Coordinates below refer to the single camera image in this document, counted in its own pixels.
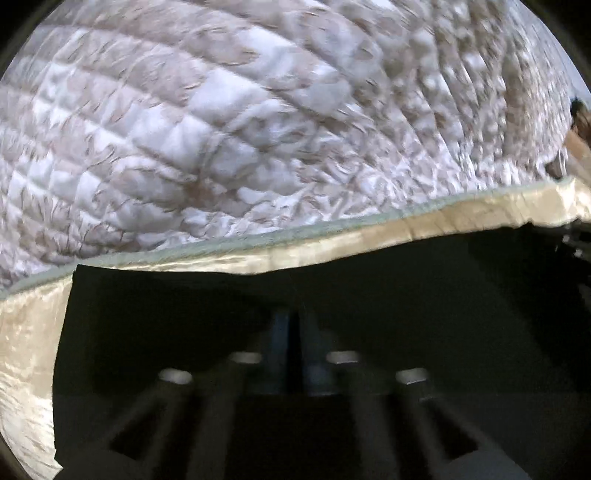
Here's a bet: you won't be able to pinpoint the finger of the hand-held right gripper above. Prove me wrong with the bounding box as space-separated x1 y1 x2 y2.
554 222 591 282

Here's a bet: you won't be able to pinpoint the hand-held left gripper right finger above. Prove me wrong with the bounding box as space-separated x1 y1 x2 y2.
296 308 532 480

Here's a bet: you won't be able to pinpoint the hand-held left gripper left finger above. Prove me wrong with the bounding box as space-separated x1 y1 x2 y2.
60 308 291 480

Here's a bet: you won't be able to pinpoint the black pants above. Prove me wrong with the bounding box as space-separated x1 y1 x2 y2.
52 220 591 480

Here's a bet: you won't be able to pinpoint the golden satin cloth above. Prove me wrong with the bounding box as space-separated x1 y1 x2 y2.
0 178 591 480

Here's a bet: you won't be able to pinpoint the white beige quilted blanket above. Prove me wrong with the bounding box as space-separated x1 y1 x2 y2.
0 0 586 291

